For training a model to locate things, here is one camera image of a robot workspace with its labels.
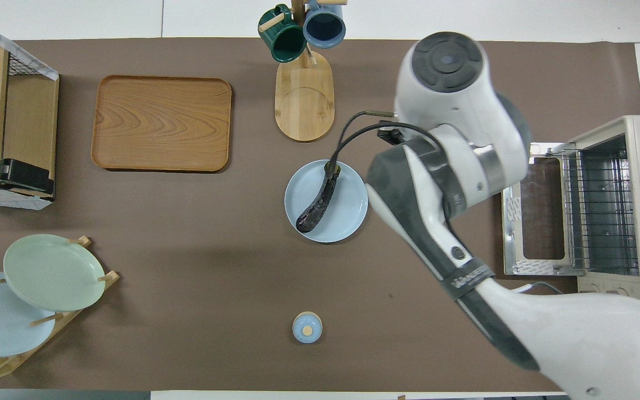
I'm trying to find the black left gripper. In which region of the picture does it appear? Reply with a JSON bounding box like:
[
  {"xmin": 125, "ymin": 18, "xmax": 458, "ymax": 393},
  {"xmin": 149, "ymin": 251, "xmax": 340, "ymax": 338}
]
[{"xmin": 0, "ymin": 143, "xmax": 55, "ymax": 196}]

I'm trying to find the dark purple eggplant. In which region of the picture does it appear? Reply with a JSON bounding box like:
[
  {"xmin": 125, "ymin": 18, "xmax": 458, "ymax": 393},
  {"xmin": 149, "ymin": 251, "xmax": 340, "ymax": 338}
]
[{"xmin": 296, "ymin": 161, "xmax": 342, "ymax": 233}]

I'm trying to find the light blue serving plate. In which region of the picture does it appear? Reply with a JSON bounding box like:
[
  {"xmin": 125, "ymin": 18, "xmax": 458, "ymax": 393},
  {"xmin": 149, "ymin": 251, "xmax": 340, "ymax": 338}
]
[{"xmin": 284, "ymin": 159, "xmax": 369, "ymax": 244}]

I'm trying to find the toaster oven glass door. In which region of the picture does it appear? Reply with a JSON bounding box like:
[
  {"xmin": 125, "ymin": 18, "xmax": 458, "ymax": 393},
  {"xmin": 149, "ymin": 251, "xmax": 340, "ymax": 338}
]
[{"xmin": 502, "ymin": 142, "xmax": 586, "ymax": 277}]

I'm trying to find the pale green plate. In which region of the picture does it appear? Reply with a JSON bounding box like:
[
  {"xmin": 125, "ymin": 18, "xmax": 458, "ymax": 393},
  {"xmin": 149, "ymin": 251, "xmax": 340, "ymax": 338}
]
[{"xmin": 3, "ymin": 234, "xmax": 106, "ymax": 312}]

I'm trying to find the wooden plate rack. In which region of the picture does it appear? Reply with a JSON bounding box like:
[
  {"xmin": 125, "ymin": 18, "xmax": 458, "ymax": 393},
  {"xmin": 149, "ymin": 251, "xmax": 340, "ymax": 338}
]
[{"xmin": 0, "ymin": 236, "xmax": 121, "ymax": 381}]

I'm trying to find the wooden serving tray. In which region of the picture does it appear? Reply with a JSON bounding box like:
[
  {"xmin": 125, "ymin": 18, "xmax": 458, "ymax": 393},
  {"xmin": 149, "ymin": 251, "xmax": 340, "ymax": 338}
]
[{"xmin": 91, "ymin": 75, "xmax": 233, "ymax": 173}]

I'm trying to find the brown table mat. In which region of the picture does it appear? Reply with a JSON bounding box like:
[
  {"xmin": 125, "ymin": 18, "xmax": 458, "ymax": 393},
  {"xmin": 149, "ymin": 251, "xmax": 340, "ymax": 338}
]
[{"xmin": 0, "ymin": 37, "xmax": 640, "ymax": 392}]

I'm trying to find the wooden mug tree stand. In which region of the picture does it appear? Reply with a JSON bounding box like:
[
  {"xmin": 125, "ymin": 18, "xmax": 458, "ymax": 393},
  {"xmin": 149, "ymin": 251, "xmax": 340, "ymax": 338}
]
[{"xmin": 258, "ymin": 0, "xmax": 348, "ymax": 143}]

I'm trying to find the dark green mug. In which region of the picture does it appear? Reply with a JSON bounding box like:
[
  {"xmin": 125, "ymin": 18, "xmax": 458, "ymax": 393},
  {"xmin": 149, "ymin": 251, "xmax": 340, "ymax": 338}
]
[{"xmin": 258, "ymin": 4, "xmax": 308, "ymax": 63}]

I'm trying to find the blue mug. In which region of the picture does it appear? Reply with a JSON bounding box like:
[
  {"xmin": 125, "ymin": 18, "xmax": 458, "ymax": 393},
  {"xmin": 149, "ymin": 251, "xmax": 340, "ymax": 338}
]
[{"xmin": 302, "ymin": 0, "xmax": 347, "ymax": 49}]

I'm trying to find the wooden shelf with wire frame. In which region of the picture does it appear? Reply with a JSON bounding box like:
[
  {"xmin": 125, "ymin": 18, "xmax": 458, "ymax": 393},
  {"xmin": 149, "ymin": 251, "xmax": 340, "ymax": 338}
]
[{"xmin": 0, "ymin": 12, "xmax": 61, "ymax": 211}]

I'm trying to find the metal oven wire rack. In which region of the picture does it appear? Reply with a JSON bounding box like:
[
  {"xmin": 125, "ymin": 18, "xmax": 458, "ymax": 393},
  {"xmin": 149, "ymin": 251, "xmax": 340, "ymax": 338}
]
[{"xmin": 566, "ymin": 153, "xmax": 639, "ymax": 270}]

